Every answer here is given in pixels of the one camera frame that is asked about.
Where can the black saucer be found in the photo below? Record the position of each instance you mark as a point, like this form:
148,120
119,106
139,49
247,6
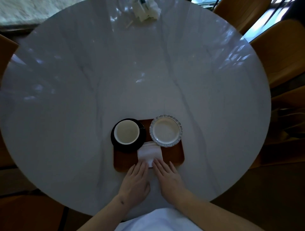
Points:
126,147

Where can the wooden toothpick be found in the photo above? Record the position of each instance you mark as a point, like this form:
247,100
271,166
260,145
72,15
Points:
129,24

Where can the person's left middle finger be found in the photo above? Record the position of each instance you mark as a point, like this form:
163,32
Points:
140,169

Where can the brown wooden tray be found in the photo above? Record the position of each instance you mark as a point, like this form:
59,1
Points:
172,154

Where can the orange-brown chair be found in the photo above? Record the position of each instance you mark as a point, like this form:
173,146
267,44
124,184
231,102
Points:
240,13
288,126
6,54
281,52

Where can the person's left hand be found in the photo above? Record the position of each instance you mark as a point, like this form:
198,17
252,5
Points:
134,188

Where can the person's right middle finger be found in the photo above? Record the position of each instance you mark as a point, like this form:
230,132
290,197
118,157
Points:
162,166

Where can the person's left forearm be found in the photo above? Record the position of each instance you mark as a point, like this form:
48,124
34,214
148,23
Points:
104,214

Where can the white cup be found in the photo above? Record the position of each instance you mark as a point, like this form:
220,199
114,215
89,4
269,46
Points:
126,132

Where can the person's right little finger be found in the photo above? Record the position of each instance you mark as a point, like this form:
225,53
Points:
174,167

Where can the person's left little finger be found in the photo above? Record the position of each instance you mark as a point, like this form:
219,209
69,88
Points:
129,174

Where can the person's right hand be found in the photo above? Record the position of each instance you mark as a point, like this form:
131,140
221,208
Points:
170,188

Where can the person's white garment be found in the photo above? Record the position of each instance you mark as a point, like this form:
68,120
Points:
158,221

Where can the white scalloped small plate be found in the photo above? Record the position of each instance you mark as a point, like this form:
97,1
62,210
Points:
166,131

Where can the white napkin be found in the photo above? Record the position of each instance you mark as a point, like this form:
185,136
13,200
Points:
150,152

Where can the person's right forearm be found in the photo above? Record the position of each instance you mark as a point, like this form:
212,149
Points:
214,214

